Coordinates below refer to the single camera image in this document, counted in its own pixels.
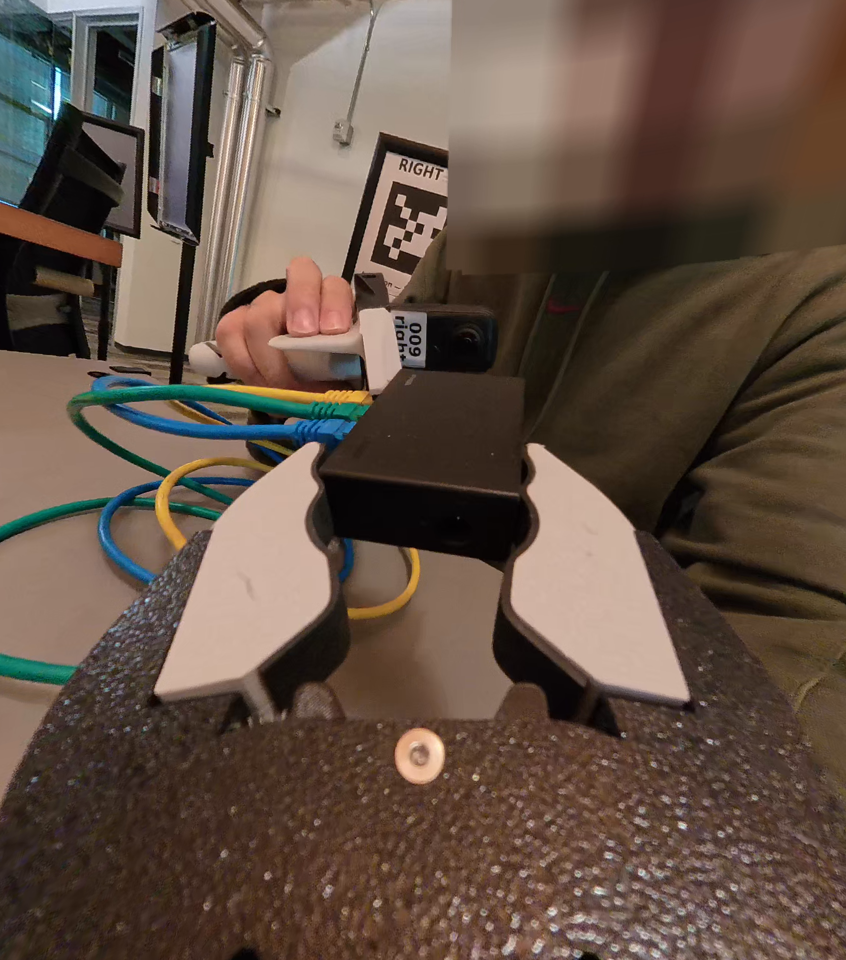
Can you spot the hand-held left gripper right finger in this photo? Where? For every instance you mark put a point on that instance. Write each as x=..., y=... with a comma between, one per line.
x=588, y=585

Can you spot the tall display on pole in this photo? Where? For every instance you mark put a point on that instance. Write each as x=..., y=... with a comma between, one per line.
x=183, y=120

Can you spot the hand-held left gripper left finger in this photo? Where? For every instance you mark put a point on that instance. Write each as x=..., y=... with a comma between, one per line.
x=258, y=585

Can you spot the person's right hand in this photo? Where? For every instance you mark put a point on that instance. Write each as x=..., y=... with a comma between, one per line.
x=265, y=337

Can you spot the person's olive sweatshirt torso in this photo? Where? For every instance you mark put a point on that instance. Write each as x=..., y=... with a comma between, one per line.
x=730, y=390

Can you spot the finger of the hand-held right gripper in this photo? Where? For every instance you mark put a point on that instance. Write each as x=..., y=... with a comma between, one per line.
x=379, y=352

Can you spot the wooden top desk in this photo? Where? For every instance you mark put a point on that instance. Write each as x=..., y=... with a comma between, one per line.
x=18, y=225

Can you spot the silver ventilation duct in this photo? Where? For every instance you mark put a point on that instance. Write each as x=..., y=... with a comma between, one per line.
x=239, y=187

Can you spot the black ethernet switch box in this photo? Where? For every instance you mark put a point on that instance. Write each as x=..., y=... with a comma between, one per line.
x=430, y=450

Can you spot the black office chair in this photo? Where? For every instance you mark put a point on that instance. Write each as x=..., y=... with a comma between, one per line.
x=55, y=187

